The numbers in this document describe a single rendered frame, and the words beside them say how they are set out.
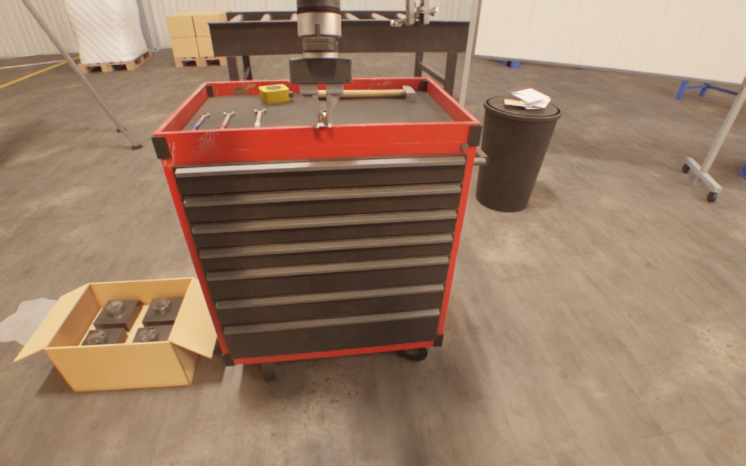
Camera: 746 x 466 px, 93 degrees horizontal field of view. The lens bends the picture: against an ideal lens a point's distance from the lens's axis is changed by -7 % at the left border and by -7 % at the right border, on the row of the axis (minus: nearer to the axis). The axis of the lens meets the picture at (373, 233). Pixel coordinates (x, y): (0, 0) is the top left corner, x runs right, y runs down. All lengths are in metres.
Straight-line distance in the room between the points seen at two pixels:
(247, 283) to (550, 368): 1.16
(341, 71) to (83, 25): 6.73
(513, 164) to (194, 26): 5.71
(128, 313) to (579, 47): 3.03
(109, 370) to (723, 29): 3.70
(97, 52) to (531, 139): 6.55
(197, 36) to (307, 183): 6.21
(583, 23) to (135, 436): 3.25
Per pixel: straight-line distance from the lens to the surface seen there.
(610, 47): 3.18
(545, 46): 3.11
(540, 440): 1.47
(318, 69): 0.86
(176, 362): 1.49
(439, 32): 4.08
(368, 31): 3.90
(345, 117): 1.05
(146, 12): 9.11
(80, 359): 1.60
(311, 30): 0.85
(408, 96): 1.20
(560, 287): 2.03
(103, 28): 7.37
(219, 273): 1.07
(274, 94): 1.19
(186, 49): 7.06
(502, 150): 2.31
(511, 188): 2.42
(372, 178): 0.90
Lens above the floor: 1.22
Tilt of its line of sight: 35 degrees down
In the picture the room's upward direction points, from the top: 1 degrees clockwise
